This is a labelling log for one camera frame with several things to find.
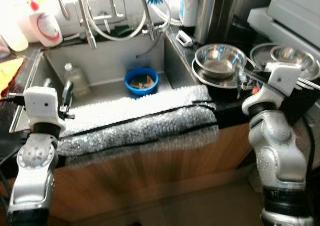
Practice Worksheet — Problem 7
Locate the clear plastic bottle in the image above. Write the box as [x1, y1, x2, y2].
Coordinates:
[62, 63, 91, 97]

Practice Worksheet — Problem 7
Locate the steel fork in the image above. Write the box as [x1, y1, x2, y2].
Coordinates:
[297, 76, 320, 90]

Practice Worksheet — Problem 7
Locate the steel bowl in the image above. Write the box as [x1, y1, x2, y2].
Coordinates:
[270, 46, 317, 71]
[194, 44, 247, 81]

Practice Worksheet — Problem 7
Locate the orange cloth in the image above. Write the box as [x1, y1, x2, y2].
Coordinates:
[0, 57, 25, 94]

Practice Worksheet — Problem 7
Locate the white red soap bottle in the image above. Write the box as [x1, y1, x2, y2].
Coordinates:
[27, 0, 64, 48]

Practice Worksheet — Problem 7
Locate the plain white plastic bottle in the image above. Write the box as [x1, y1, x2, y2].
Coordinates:
[0, 21, 29, 52]

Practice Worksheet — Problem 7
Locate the stainless steel sink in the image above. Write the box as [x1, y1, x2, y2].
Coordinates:
[10, 33, 201, 134]

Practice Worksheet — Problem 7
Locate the chrome spring faucet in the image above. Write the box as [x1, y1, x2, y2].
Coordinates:
[75, 0, 98, 50]

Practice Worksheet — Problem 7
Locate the blue plastic bowl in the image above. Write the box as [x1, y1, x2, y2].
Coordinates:
[124, 67, 160, 96]

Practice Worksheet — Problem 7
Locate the tall steel thermos jug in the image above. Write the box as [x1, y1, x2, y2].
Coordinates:
[194, 0, 236, 44]

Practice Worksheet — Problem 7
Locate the small white box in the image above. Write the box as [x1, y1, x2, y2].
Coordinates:
[176, 31, 193, 47]

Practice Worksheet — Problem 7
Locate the curved chrome tap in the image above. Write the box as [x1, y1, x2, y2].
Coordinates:
[52, 0, 71, 21]

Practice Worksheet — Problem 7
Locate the brown scouring sponge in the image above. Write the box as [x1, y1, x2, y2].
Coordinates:
[130, 76, 154, 89]

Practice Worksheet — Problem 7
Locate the white tumble dryer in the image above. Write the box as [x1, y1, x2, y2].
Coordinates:
[247, 0, 320, 49]

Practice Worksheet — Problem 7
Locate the silver bubble wrap sheet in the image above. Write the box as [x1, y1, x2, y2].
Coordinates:
[57, 84, 221, 159]

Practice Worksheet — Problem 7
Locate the green sponge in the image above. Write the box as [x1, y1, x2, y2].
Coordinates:
[112, 25, 133, 37]

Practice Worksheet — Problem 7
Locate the white bottle with blue label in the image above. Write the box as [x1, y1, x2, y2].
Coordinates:
[180, 0, 201, 27]

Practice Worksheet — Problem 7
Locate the wooden cabinet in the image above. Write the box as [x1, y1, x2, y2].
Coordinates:
[0, 121, 256, 221]

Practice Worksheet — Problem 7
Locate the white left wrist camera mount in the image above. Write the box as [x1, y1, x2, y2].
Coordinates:
[22, 86, 63, 134]

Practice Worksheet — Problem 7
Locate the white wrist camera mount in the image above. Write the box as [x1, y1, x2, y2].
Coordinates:
[242, 62, 303, 116]
[22, 86, 63, 134]

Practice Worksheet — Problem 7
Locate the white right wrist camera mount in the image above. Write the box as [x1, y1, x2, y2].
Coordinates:
[242, 62, 303, 116]

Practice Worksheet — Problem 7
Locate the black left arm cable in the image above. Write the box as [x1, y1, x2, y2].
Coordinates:
[0, 93, 26, 104]

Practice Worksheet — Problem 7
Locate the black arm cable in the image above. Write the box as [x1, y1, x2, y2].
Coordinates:
[0, 93, 26, 104]
[300, 131, 316, 186]

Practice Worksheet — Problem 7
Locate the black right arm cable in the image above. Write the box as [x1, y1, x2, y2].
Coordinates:
[300, 131, 316, 186]

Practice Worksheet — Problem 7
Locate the chrome hose faucet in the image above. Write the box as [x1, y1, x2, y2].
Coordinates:
[135, 0, 161, 41]

